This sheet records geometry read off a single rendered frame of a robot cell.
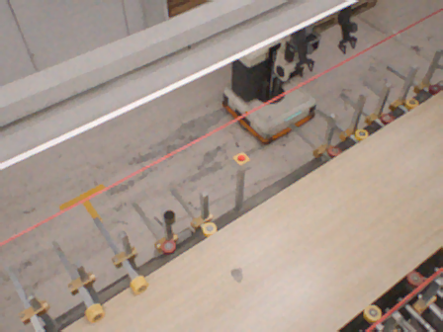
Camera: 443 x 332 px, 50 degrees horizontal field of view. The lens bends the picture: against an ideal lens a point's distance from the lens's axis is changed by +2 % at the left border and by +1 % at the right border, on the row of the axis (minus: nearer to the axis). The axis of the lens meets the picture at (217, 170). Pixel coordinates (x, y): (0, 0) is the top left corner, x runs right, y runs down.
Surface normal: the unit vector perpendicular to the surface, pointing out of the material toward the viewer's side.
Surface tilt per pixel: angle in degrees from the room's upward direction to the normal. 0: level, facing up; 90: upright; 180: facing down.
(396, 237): 0
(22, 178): 0
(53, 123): 60
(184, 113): 0
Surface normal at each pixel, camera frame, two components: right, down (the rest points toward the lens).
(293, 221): -0.01, -0.62
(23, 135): 0.51, 0.24
